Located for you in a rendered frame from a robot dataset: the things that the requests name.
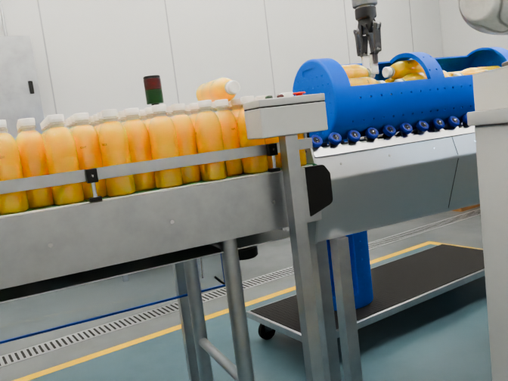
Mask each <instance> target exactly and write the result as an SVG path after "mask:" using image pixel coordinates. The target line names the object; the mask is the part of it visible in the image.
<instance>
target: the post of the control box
mask: <svg viewBox="0 0 508 381"><path fill-rule="evenodd" d="M278 138H279V145H280V158H281V164H282V171H283V183H284V190H285V197H286V204H287V217H288V223H289V230H290V242H291V250H292V256H293V269H294V275H295V282H296V295H297V302H298V309H299V321H300V328H301V334H302V347H303V354H304V361H305V373H306V380H307V381H325V380H324V367H323V360H322V353H321V340H320V333H319V326H318V313H317V306H316V298H315V291H314V278H313V271H312V264H311V251H310V244H309V237H308V224H307V217H306V210H305V197H304V190H303V183H302V170H301V163H300V155H299V142H298V135H286V136H280V137H278Z"/></svg>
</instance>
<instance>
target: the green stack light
mask: <svg viewBox="0 0 508 381"><path fill-rule="evenodd" d="M145 96H146V102H147V104H161V103H164V99H163V90H162V89H151V90H146V91H145Z"/></svg>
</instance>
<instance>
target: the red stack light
mask: <svg viewBox="0 0 508 381"><path fill-rule="evenodd" d="M143 82H144V90H145V91H146V90H151V89H162V84H161V78H150V79H144V80H143Z"/></svg>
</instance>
